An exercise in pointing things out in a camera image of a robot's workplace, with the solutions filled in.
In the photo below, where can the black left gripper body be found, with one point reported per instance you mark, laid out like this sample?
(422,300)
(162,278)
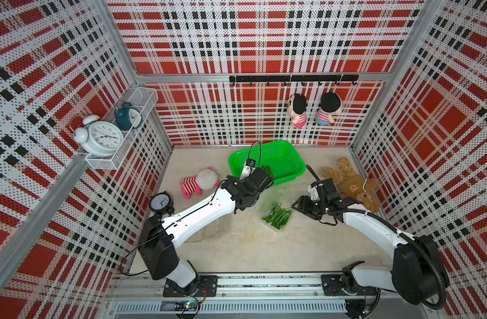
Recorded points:
(253,203)

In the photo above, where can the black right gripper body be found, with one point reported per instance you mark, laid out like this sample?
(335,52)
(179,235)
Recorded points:
(314,209)

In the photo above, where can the green plastic basket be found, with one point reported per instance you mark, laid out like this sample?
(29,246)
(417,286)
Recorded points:
(283,159)

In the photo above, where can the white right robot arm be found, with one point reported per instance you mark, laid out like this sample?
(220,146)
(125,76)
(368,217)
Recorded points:
(417,272)

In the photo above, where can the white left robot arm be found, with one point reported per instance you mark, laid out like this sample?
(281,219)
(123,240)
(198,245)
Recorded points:
(161,237)

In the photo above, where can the brown plush bear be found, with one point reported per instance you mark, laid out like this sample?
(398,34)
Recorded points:
(351,184)

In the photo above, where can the pink striped plush toy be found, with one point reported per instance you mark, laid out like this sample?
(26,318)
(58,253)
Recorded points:
(205,180)

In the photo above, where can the black alarm clock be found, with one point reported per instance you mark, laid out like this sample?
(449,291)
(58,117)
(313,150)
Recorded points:
(162,204)

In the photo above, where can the hanging doll striped shirt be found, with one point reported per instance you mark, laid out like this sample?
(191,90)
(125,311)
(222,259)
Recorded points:
(330,105)

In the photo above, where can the hanging doll pink shirt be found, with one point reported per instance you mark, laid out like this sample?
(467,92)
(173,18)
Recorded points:
(297,105)

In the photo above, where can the green circuit board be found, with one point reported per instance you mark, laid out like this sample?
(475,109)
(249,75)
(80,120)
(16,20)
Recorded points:
(179,306)

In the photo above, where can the teal alarm clock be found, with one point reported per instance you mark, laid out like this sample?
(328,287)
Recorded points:
(127,117)

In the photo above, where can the white alarm clock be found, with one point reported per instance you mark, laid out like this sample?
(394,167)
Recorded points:
(98,138)

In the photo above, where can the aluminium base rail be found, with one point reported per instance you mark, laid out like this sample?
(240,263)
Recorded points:
(259,295)

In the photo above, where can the black hook rail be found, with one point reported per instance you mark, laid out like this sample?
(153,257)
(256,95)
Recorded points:
(336,78)

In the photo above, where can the white wire wall shelf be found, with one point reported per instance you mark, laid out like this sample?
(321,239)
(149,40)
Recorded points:
(141,98)

